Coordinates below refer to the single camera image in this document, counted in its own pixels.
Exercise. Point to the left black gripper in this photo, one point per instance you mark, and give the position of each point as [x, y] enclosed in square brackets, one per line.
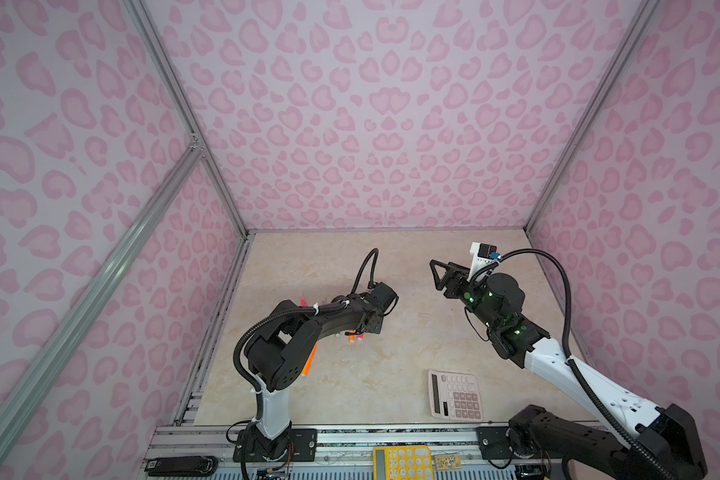
[377, 329]

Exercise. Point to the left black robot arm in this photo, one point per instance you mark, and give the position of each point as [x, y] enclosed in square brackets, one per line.
[272, 354]

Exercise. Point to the pink desk calculator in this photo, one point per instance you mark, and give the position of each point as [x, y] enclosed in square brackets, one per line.
[454, 396]

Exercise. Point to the small brown circuit board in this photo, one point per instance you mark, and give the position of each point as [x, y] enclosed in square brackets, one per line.
[447, 462]

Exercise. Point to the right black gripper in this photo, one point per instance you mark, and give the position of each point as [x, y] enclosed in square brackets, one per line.
[454, 276]

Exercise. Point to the yellow calculator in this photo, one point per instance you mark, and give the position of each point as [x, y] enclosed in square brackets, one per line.
[412, 462]

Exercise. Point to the aluminium frame strut left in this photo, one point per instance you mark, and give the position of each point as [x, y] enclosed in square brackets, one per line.
[18, 409]

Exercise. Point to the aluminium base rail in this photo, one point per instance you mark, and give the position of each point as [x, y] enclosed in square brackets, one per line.
[345, 452]

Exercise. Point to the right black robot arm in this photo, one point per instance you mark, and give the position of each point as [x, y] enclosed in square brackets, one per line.
[636, 438]

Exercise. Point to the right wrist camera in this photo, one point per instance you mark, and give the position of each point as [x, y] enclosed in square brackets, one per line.
[485, 258]

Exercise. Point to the black device on rail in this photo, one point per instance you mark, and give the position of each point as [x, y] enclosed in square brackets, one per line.
[185, 466]

